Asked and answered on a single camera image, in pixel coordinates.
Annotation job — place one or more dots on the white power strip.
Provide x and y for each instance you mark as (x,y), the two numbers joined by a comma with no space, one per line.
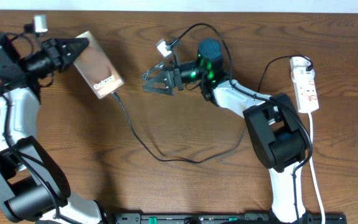
(305,92)

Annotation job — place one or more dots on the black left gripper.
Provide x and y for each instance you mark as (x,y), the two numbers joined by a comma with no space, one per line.
(59,43)

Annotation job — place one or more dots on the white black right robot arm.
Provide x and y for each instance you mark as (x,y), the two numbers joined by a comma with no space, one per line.
(279,138)

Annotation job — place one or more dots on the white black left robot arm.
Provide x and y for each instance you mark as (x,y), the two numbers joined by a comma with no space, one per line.
(32,186)

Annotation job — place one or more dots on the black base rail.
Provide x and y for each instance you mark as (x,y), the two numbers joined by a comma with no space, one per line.
(138,218)

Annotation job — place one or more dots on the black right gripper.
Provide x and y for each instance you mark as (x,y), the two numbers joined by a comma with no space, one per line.
(171,78)

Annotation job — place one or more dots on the white charger adapter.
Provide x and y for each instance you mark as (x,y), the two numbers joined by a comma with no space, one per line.
(300,74)

